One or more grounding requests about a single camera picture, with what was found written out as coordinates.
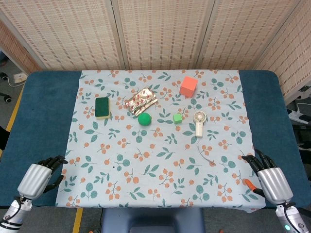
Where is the green yellow sponge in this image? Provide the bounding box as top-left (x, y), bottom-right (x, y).
top-left (95, 97), bottom-right (111, 120)

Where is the white cable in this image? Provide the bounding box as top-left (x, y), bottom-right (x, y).
top-left (0, 72), bottom-right (26, 87)

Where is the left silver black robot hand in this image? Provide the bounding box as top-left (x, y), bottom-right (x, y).
top-left (17, 155), bottom-right (69, 200)

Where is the blue table cover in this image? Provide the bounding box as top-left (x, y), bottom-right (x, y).
top-left (0, 69), bottom-right (311, 210)

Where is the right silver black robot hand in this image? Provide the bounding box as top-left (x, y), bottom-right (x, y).
top-left (241, 149), bottom-right (294, 204)

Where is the woven folding screen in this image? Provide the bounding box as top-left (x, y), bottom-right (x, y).
top-left (0, 0), bottom-right (311, 102)

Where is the green ball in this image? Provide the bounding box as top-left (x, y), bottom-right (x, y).
top-left (138, 112), bottom-right (153, 127)

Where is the crumpled foil snack wrapper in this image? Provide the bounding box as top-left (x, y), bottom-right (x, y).
top-left (125, 87), bottom-right (158, 117)

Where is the orange cube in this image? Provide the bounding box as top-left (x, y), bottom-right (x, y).
top-left (179, 75), bottom-right (199, 98)

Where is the floral patterned tablecloth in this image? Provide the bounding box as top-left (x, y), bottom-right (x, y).
top-left (55, 69), bottom-right (266, 209)

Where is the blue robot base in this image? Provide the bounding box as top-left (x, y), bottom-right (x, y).
top-left (101, 207), bottom-right (205, 233)

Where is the white power strip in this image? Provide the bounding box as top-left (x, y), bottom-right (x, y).
top-left (288, 108), bottom-right (307, 124)

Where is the white handheld fan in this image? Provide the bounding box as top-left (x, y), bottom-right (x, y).
top-left (193, 110), bottom-right (207, 138)

